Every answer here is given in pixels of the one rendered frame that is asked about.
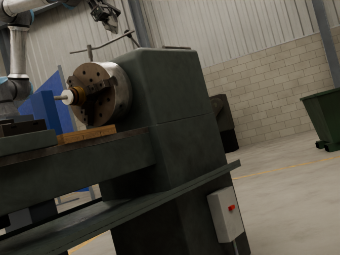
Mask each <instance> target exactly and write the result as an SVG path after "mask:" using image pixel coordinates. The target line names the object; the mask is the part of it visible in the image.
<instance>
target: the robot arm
mask: <svg viewBox="0 0 340 255"><path fill-rule="evenodd" d="M81 1H82V0H0V20H1V21H3V22H6V23H8V28H9V29H10V31H11V73H10V75H9V76H8V77H6V76H4V77H0V118H3V117H7V116H18V115H20V113H19V112H18V110H17V108H16V106H15V105H14V102H13V101H23V100H27V99H29V98H30V95H32V94H33V85H32V83H31V82H30V81H29V77H28V76H27V74H26V55H27V31H28V30H29V29H30V25H31V24H32V23H33V21H34V13H33V10H32V9H34V8H38V7H41V6H45V5H48V4H52V3H55V2H61V3H62V4H63V5H64V6H65V7H66V8H68V9H69V10H73V9H74V8H75V7H77V6H78V4H79V3H80V2H81ZM87 3H88V5H89V7H90V8H91V10H92V11H91V12H90V14H91V16H92V18H93V16H94V17H95V19H96V20H95V19H94V18H93V19H94V21H95V22H98V21H102V24H103V26H104V29H106V30H109V31H111V32H112V33H114V34H118V20H117V17H118V16H119V15H120V14H121V11H120V10H119V9H117V8H115V7H114V6H112V5H110V4H109V3H107V2H105V1H103V0H87Z"/></svg>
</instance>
